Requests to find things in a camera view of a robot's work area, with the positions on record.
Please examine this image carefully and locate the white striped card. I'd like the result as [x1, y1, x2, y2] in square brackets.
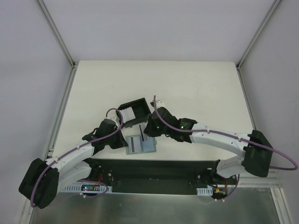
[139, 125, 144, 141]
[128, 136, 142, 154]

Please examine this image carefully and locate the green leather card holder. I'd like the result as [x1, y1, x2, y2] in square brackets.
[126, 135, 157, 155]

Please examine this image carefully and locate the black plastic card box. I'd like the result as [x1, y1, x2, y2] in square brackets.
[116, 98, 151, 128]

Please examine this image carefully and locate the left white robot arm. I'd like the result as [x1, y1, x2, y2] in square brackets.
[19, 118, 123, 209]

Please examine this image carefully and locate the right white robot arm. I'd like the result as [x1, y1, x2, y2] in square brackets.
[143, 107, 272, 184]

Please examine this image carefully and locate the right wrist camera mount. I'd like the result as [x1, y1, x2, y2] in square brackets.
[155, 100, 166, 108]

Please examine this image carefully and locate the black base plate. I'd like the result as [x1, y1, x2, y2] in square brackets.
[84, 158, 238, 195]

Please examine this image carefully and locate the left white cable duct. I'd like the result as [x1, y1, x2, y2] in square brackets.
[60, 183, 112, 194]

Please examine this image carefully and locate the white cable duct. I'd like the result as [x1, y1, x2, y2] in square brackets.
[196, 187, 213, 196]
[60, 183, 112, 194]

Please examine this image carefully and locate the right white cable duct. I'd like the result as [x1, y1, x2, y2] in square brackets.
[196, 187, 213, 196]

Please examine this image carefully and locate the right aluminium frame post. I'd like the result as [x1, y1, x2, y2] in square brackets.
[236, 0, 283, 70]

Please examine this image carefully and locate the aluminium frame post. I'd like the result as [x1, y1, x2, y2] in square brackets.
[236, 0, 283, 70]
[35, 0, 77, 69]

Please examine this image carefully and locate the left aluminium frame post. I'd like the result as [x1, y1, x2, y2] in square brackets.
[35, 0, 77, 69]

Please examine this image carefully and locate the aluminium front rail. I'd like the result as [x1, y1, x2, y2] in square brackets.
[238, 171, 282, 188]

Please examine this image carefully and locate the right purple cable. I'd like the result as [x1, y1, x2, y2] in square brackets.
[152, 95, 299, 170]

